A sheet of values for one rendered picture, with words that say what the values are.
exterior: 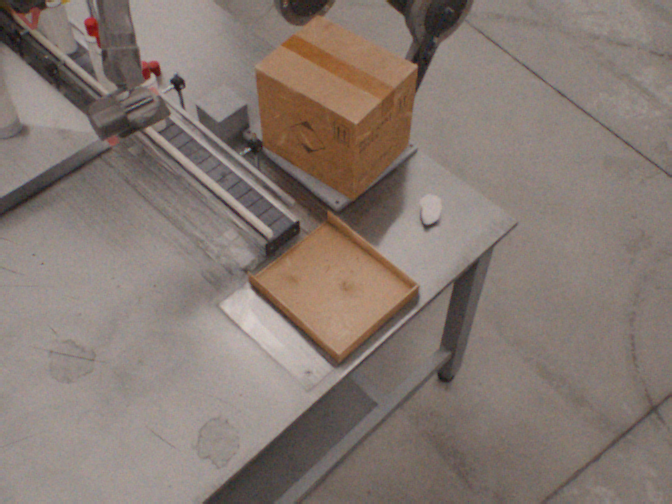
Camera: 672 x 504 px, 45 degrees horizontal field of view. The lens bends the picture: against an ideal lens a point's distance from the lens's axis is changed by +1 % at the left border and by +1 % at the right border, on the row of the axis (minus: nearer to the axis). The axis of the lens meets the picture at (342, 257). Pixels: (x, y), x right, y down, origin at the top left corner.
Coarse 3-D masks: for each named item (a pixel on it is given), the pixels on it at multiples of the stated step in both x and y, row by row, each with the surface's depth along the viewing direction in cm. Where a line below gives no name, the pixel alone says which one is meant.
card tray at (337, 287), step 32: (288, 256) 192; (320, 256) 192; (352, 256) 192; (384, 256) 188; (288, 288) 187; (320, 288) 187; (352, 288) 187; (384, 288) 187; (416, 288) 184; (320, 320) 182; (352, 320) 182; (384, 320) 181
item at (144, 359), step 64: (192, 0) 247; (192, 64) 231; (256, 64) 231; (192, 128) 216; (64, 192) 203; (128, 192) 203; (384, 192) 204; (448, 192) 205; (0, 256) 192; (64, 256) 192; (128, 256) 192; (192, 256) 192; (256, 256) 192; (448, 256) 193; (0, 320) 182; (64, 320) 182; (128, 320) 182; (192, 320) 182; (256, 320) 182; (0, 384) 173; (64, 384) 173; (128, 384) 173; (192, 384) 173; (256, 384) 173; (320, 384) 173; (0, 448) 164; (64, 448) 165; (128, 448) 165; (192, 448) 165; (256, 448) 165
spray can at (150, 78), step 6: (144, 60) 194; (144, 66) 193; (144, 72) 193; (150, 72) 196; (150, 78) 196; (144, 84) 195; (150, 84) 196; (156, 84) 198; (162, 120) 206; (150, 126) 207; (156, 126) 207; (162, 126) 208; (156, 132) 208
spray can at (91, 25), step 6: (90, 18) 203; (90, 24) 201; (96, 24) 202; (90, 30) 202; (90, 36) 204; (90, 42) 204; (90, 48) 206; (90, 54) 208; (96, 54) 207; (96, 60) 209; (96, 66) 211; (96, 72) 213; (102, 78) 214; (102, 84) 216
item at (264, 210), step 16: (80, 48) 227; (64, 64) 223; (80, 64) 223; (96, 80) 219; (176, 128) 210; (176, 144) 206; (192, 144) 206; (176, 160) 203; (192, 160) 203; (208, 160) 203; (192, 176) 202; (224, 176) 200; (240, 192) 197; (256, 192) 197; (256, 208) 195; (272, 208) 195; (272, 224) 192; (288, 224) 192; (272, 240) 189
